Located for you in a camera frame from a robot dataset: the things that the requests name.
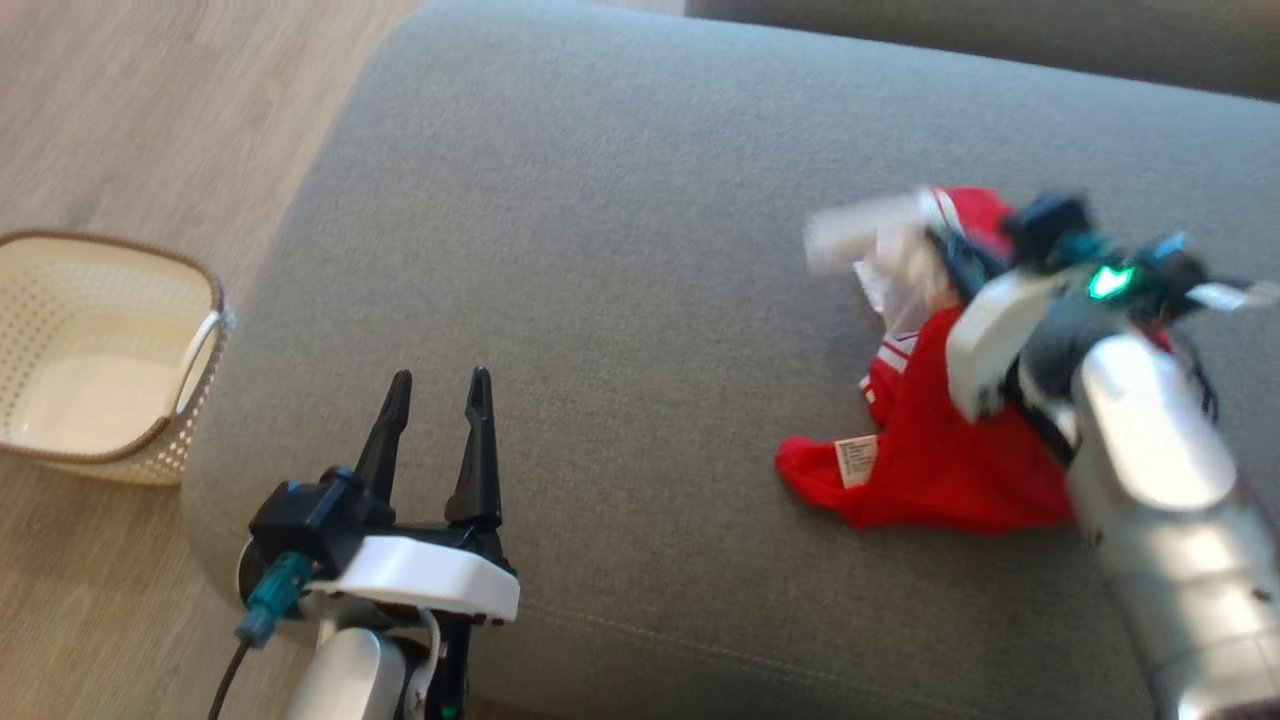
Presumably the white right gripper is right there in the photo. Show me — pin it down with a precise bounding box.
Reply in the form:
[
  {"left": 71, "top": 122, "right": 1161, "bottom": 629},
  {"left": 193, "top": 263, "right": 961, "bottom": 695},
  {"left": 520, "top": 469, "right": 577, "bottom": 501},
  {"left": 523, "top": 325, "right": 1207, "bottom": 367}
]
[{"left": 924, "top": 227, "right": 1073, "bottom": 425}]

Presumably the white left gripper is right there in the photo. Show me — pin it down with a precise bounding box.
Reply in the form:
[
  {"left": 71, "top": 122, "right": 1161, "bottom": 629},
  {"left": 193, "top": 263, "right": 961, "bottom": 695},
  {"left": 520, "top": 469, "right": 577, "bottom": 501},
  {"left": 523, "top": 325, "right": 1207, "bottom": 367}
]
[{"left": 303, "top": 365, "right": 522, "bottom": 626}]

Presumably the red jersey with white sleeves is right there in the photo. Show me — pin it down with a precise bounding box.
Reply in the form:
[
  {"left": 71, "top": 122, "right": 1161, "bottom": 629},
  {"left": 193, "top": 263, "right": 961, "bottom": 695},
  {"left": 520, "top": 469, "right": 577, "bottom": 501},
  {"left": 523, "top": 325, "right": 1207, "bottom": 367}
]
[{"left": 775, "top": 184, "right": 1179, "bottom": 533}]

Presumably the grey sofa back cushion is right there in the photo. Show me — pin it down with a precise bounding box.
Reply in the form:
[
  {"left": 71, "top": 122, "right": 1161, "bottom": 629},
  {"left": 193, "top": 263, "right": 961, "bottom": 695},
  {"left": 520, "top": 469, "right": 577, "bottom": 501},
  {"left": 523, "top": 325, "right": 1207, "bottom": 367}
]
[{"left": 684, "top": 0, "right": 1280, "bottom": 103}]

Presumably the grey sofa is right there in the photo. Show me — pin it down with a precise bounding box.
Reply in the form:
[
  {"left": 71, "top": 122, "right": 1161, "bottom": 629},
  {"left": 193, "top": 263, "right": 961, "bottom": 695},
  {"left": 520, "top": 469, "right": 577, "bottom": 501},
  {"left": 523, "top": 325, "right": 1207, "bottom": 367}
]
[{"left": 180, "top": 0, "right": 1280, "bottom": 720}]

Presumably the cream perforated laundry basket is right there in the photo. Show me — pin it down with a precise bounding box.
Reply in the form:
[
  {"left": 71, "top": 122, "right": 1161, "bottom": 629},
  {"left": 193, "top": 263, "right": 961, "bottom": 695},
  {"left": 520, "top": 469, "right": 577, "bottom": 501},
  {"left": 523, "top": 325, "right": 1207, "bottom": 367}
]
[{"left": 0, "top": 229, "right": 234, "bottom": 489}]

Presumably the black cable with teal plug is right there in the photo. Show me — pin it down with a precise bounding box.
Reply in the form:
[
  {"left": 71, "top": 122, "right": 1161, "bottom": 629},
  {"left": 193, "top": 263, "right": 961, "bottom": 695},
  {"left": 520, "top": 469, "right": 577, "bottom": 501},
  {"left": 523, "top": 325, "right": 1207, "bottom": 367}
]
[
  {"left": 1160, "top": 315, "right": 1223, "bottom": 426},
  {"left": 206, "top": 552, "right": 315, "bottom": 720}
]

